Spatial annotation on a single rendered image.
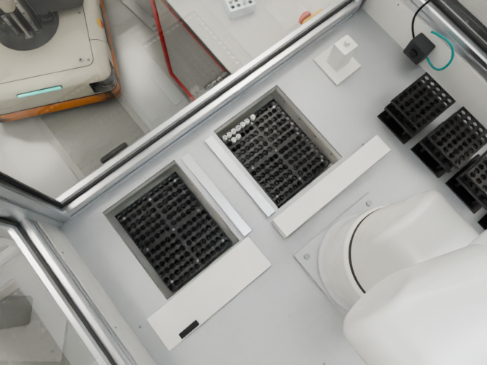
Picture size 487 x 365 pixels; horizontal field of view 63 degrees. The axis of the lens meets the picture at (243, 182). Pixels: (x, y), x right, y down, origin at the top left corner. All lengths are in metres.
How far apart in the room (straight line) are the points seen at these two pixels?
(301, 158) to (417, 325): 0.69
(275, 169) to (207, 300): 0.35
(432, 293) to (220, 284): 0.57
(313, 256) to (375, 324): 0.55
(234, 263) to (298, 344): 0.21
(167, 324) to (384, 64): 0.81
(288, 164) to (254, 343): 0.42
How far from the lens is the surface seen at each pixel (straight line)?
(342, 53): 0.99
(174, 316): 0.88
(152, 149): 0.90
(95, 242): 0.93
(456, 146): 0.99
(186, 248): 0.94
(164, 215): 0.95
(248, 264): 0.87
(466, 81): 1.09
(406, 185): 1.01
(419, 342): 0.36
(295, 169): 1.02
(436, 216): 0.60
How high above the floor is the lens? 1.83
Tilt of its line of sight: 75 degrees down
